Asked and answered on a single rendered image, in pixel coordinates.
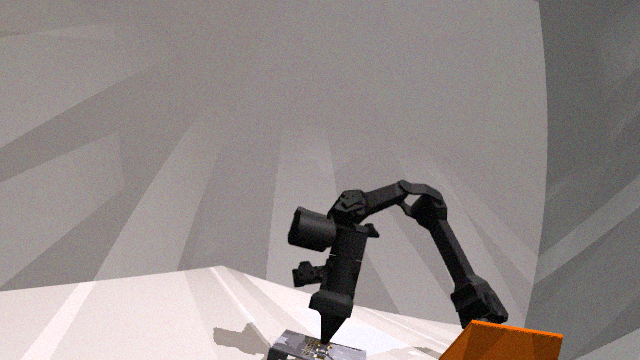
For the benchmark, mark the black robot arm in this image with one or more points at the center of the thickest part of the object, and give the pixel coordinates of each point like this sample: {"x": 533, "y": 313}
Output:
{"x": 473, "y": 298}

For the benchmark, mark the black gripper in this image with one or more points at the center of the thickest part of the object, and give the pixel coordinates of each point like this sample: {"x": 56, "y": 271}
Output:
{"x": 334, "y": 300}

